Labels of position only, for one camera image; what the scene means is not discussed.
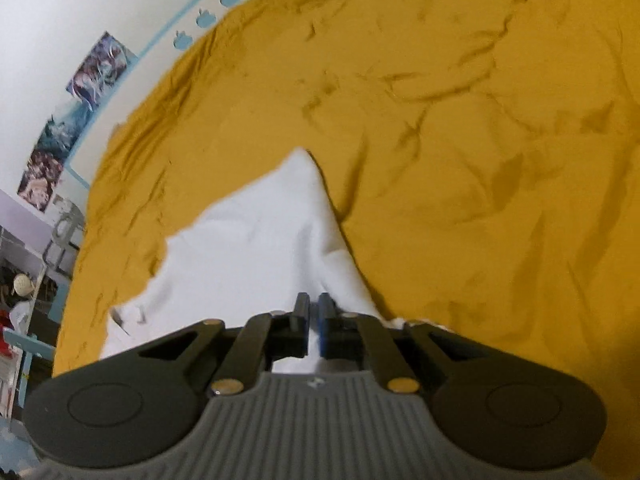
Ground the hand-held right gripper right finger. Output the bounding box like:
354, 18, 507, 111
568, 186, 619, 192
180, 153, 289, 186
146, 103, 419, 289
317, 292, 482, 394

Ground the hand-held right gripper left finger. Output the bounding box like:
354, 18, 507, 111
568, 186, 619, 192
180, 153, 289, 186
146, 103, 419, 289
136, 292, 313, 397

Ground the white small garment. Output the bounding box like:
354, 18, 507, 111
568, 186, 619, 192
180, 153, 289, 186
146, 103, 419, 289
100, 147, 451, 376

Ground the mustard yellow bed sheet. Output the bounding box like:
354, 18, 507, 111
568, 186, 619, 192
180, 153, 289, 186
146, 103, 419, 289
52, 0, 640, 401

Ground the grey metal rack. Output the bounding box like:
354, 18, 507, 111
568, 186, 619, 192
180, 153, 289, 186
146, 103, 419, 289
44, 194, 87, 276

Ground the light blue shelf board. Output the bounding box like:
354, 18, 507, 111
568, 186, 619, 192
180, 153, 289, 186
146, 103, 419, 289
0, 329, 57, 411

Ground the lilac cubby shelf unit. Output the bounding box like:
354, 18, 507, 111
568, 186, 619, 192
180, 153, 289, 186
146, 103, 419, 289
0, 189, 53, 281

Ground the pink figure wall poster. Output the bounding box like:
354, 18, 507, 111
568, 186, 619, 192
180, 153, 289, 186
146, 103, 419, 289
16, 146, 67, 212

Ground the teal figure wall poster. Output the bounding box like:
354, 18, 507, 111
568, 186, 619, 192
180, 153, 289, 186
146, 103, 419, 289
36, 96, 97, 162

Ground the purple figure wall poster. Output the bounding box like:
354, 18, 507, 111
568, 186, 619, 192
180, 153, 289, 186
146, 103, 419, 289
66, 31, 139, 107

